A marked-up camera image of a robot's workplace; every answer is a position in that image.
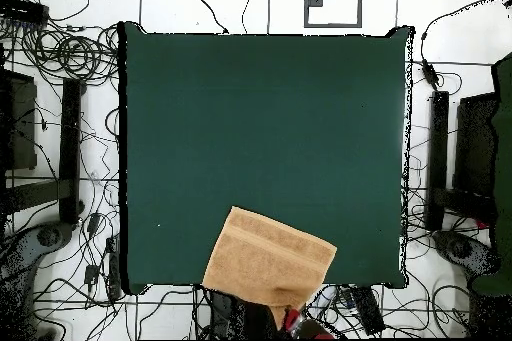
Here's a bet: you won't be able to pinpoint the tan terry towel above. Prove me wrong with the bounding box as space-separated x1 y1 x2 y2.
201 205 338 331

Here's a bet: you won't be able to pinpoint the black power strip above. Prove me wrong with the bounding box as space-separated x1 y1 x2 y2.
0 0 50 25
105 236 123 300
339 285 387 337

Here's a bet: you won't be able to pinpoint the dark grey stand base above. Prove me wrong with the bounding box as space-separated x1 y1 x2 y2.
0 221 75 290
433 229 501 278

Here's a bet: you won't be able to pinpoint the black power adapter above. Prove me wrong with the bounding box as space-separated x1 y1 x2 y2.
421 58 441 90
86 212 102 236
83 263 100 288

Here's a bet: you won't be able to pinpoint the dark green table cloth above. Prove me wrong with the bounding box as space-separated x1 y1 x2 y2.
118 21 415 295

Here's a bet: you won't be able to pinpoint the black box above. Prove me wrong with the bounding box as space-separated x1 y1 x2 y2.
0 68 38 171
453 92 499 198

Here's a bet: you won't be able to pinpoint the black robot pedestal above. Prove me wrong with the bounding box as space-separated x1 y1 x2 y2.
209 290 289 340

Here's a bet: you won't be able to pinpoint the black stand leg frame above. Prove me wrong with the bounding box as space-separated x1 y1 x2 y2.
0 77 85 225
424 90 499 232

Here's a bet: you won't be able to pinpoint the black cable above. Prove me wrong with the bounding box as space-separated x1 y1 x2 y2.
184 0 230 35

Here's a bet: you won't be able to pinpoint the coiled black cables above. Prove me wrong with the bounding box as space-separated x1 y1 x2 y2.
19 22 121 82

